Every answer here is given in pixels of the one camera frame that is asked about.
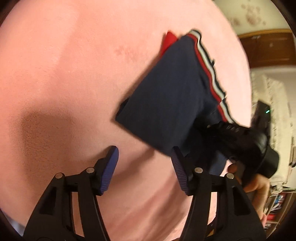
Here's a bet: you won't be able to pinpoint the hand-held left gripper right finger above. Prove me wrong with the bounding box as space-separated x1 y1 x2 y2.
171 146 267 241

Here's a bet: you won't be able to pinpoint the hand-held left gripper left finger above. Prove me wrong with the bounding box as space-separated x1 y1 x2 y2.
23 146 119 241

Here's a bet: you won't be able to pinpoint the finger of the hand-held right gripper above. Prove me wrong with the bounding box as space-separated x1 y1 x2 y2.
193 116 228 150

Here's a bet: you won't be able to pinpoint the navy and red varsity jacket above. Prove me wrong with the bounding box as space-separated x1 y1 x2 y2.
115 29 234 178

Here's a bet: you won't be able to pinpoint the person's right forearm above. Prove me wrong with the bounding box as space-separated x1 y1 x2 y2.
252 186 271 224

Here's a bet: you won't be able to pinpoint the person's right hand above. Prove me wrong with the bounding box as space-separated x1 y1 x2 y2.
227 162 271 194

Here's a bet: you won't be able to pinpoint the row of books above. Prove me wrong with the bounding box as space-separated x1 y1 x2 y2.
264 191 293 230

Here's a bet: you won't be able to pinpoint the brown wooden door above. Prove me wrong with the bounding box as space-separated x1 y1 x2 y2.
238 29 296 69

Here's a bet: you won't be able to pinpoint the pink bed blanket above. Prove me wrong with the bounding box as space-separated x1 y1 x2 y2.
0 0 253 241

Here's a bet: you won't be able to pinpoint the floral panel doors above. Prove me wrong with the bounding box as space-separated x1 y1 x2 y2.
212 0 286 36

